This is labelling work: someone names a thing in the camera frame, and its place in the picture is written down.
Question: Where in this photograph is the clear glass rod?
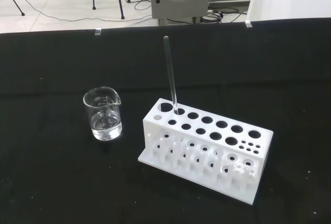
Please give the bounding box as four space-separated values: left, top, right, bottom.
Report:
162 35 179 115

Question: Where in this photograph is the white test tube rack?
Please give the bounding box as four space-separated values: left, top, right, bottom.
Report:
137 97 274 206

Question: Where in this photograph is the glass beaker with water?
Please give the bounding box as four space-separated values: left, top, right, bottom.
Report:
82 86 123 141

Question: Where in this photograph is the black bench cloth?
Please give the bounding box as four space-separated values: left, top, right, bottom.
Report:
0 20 331 224

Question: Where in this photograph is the grey cable bundle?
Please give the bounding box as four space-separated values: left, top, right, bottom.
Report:
200 6 249 24

